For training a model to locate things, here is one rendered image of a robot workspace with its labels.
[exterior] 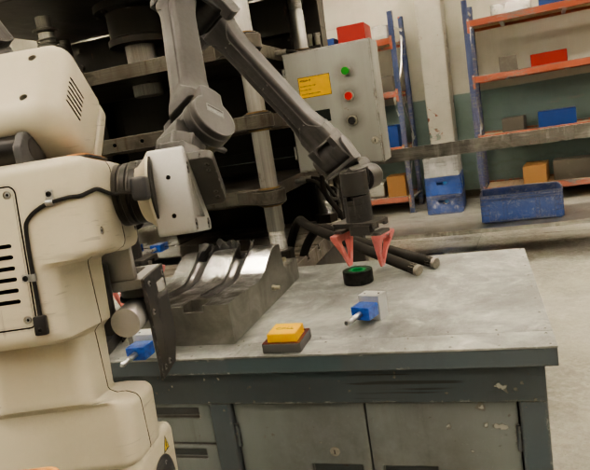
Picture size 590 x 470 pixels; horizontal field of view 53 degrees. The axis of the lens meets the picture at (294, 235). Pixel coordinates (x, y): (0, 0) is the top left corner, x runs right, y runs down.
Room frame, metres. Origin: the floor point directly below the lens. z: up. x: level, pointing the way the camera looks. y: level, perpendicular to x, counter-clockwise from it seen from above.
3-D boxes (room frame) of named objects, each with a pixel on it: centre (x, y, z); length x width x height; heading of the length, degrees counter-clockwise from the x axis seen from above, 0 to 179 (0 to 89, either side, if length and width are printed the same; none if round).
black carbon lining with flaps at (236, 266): (1.46, 0.22, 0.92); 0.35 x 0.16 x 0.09; 162
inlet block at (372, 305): (1.19, -0.12, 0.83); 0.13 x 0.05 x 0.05; 142
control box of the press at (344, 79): (2.07, -0.21, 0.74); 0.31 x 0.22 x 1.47; 72
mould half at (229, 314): (1.47, 0.21, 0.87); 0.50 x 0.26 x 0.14; 162
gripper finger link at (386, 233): (1.20, -0.16, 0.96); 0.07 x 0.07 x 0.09; 53
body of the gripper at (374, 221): (1.22, -0.14, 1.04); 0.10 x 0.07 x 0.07; 53
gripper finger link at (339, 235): (1.23, -0.12, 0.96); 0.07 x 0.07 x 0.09; 53
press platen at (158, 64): (2.49, 0.48, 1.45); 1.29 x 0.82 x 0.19; 72
